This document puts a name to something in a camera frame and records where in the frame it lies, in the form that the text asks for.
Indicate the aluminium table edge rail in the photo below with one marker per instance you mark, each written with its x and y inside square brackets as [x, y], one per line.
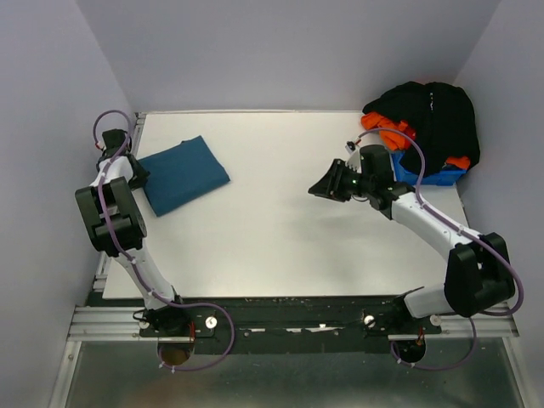
[104, 201]

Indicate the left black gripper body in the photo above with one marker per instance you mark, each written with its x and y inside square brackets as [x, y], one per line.
[141, 174]

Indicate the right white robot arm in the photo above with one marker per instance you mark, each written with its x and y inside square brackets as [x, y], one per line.
[477, 274]

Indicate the teal blue t shirt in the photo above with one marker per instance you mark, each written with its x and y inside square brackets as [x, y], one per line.
[182, 174]

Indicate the black t shirt pile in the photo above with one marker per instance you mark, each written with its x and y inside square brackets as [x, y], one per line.
[442, 116]

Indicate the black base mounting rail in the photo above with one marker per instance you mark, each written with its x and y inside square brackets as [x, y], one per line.
[286, 325]

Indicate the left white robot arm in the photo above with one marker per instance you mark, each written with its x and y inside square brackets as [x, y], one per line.
[116, 227]

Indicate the orange t shirt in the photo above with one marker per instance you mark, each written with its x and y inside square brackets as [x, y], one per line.
[396, 142]

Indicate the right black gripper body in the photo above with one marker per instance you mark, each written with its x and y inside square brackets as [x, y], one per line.
[365, 184]

